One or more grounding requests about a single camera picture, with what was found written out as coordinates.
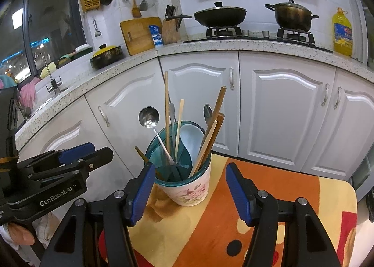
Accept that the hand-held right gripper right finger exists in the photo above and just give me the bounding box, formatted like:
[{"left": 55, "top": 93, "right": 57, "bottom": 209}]
[{"left": 226, "top": 162, "right": 342, "bottom": 267}]

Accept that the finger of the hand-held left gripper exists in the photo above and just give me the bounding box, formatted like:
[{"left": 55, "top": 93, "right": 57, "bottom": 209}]
[
  {"left": 79, "top": 147, "right": 114, "bottom": 172},
  {"left": 58, "top": 143, "right": 95, "bottom": 165}
]

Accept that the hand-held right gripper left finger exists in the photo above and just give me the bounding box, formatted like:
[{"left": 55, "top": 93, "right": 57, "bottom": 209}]
[{"left": 39, "top": 162, "right": 157, "bottom": 267}]

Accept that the floral utensil holder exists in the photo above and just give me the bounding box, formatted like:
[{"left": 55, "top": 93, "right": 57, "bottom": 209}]
[{"left": 145, "top": 121, "right": 212, "bottom": 207}]

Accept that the round metal spoon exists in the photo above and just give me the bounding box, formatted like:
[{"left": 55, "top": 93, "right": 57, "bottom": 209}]
[{"left": 138, "top": 107, "right": 176, "bottom": 166}]

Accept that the white plastic rice spoon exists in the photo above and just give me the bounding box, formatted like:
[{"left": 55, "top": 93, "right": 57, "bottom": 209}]
[{"left": 179, "top": 124, "right": 206, "bottom": 168}]

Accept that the brown bamboo chopstick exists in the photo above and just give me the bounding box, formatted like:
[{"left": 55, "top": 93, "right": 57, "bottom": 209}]
[{"left": 199, "top": 86, "right": 227, "bottom": 153}]

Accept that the person's left hand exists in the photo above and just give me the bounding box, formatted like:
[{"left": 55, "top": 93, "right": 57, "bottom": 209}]
[{"left": 0, "top": 211, "right": 63, "bottom": 248}]

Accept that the white cabinet door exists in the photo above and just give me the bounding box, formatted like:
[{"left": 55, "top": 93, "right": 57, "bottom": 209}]
[
  {"left": 16, "top": 96, "right": 138, "bottom": 197},
  {"left": 84, "top": 58, "right": 170, "bottom": 180},
  {"left": 159, "top": 52, "right": 241, "bottom": 158},
  {"left": 302, "top": 68, "right": 374, "bottom": 181},
  {"left": 237, "top": 51, "right": 337, "bottom": 172}
]

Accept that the orange yellow patterned mat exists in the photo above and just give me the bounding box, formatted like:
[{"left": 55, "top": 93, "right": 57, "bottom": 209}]
[{"left": 98, "top": 153, "right": 358, "bottom": 267}]

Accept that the steel faucet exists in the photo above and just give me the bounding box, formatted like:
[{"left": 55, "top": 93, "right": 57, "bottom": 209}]
[{"left": 39, "top": 52, "right": 63, "bottom": 95}]

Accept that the pink cloth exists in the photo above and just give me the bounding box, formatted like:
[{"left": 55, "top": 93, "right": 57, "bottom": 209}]
[{"left": 18, "top": 77, "right": 41, "bottom": 110}]

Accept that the white green sponge holder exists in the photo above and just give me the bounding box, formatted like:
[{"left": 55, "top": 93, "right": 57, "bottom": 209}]
[{"left": 73, "top": 44, "right": 93, "bottom": 60}]

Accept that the black casserole yellow lid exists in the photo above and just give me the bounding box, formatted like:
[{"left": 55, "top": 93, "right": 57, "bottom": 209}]
[{"left": 89, "top": 44, "right": 125, "bottom": 69}]

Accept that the wooden cutting board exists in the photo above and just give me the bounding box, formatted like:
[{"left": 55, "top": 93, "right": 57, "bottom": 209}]
[{"left": 120, "top": 16, "right": 163, "bottom": 56}]

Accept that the blue white carton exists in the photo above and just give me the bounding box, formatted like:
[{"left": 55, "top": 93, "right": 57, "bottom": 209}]
[{"left": 148, "top": 24, "right": 164, "bottom": 49}]

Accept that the kitchen window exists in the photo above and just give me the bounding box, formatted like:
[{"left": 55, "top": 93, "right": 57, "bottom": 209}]
[{"left": 0, "top": 0, "right": 88, "bottom": 80}]

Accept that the wooden knife block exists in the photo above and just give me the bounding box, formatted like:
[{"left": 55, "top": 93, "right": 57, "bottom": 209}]
[{"left": 162, "top": 4, "right": 184, "bottom": 45}]

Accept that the black gas stove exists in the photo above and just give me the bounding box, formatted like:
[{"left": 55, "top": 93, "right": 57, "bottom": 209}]
[{"left": 183, "top": 26, "right": 334, "bottom": 54}]

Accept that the black wok with lid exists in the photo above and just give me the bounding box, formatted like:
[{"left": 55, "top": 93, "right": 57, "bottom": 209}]
[{"left": 165, "top": 2, "right": 247, "bottom": 28}]

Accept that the dark cooking pot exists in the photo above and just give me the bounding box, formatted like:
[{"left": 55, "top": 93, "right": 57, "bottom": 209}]
[{"left": 265, "top": 0, "right": 319, "bottom": 32}]

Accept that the yellow cooking oil bottle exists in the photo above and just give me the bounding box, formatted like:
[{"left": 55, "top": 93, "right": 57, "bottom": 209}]
[{"left": 331, "top": 7, "right": 354, "bottom": 57}]

